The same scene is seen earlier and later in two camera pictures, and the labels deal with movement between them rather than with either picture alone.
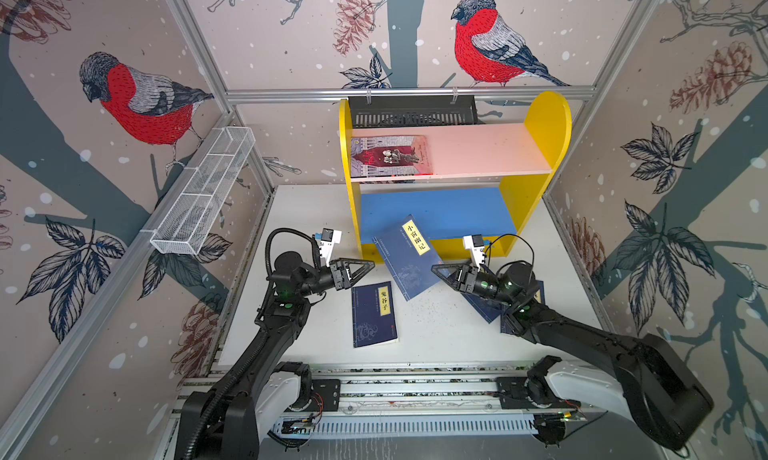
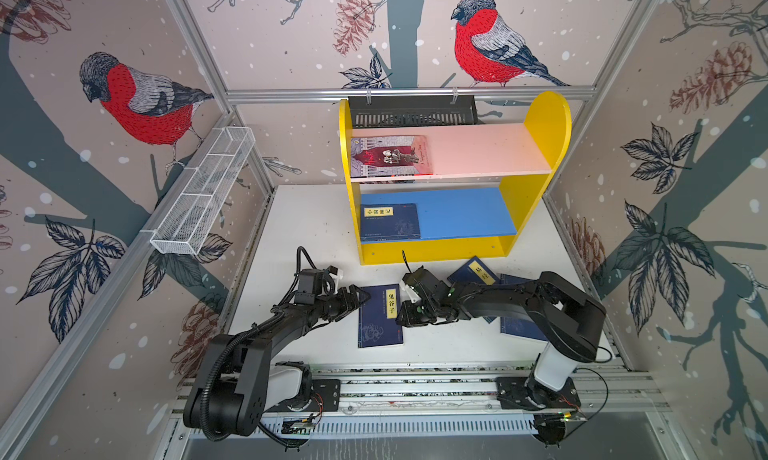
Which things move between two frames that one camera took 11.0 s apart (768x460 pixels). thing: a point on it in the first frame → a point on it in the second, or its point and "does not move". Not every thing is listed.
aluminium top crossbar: x=408 y=92 does not move
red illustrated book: x=390 y=156 does not move
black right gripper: x=468 y=279 → x=406 y=314
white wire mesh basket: x=202 y=188 does not move
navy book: x=408 y=257 → x=393 y=221
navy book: x=373 y=315 does not move
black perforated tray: x=369 y=111 does not move
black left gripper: x=344 y=264 → x=352 y=302
